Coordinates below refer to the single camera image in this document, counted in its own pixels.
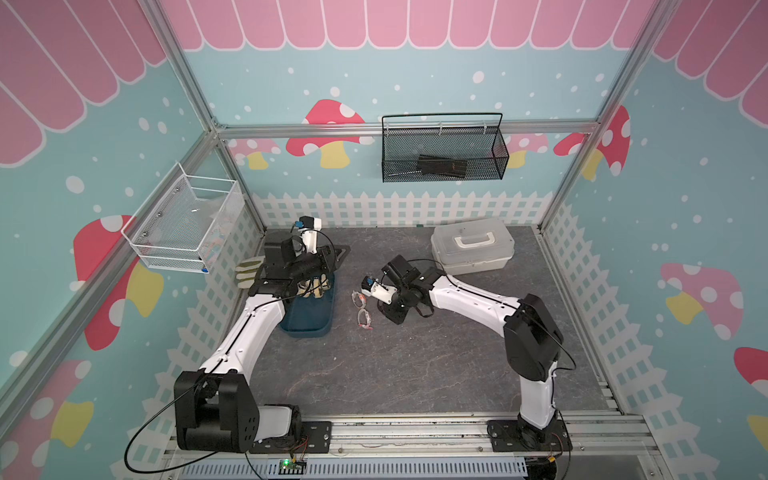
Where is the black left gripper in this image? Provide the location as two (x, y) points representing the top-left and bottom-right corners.
(288, 244), (351, 282)

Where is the beige watch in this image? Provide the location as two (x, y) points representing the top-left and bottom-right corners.
(307, 277), (330, 299)

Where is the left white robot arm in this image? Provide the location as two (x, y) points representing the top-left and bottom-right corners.
(174, 231), (350, 453)

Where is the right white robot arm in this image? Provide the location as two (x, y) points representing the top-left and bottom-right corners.
(361, 255), (573, 433)

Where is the translucent white storage box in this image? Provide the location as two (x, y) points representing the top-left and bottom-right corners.
(431, 218), (515, 276)

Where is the teal plastic tray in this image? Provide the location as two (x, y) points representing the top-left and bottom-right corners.
(279, 274), (335, 338)

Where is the beige work glove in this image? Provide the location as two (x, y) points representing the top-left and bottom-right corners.
(235, 256), (264, 290)

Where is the black item in basket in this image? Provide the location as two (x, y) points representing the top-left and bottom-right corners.
(417, 155), (467, 178)

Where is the green circuit board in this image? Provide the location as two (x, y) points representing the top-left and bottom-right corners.
(278, 459), (307, 475)

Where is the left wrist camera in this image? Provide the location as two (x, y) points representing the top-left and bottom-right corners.
(294, 215), (322, 254)

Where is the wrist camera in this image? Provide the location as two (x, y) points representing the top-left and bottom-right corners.
(361, 276), (397, 304)
(294, 215), (322, 254)

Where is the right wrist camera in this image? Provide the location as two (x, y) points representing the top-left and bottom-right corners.
(361, 276), (397, 304)

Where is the white wire wall basket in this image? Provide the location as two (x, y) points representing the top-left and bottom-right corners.
(121, 164), (245, 274)

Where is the black wire wall basket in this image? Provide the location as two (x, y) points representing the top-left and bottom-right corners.
(380, 112), (510, 183)

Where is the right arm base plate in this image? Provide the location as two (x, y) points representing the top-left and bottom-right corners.
(486, 416), (572, 455)

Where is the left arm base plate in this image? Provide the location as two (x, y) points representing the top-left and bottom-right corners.
(249, 421), (333, 455)

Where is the grey cable duct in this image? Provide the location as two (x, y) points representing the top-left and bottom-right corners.
(179, 457), (529, 479)

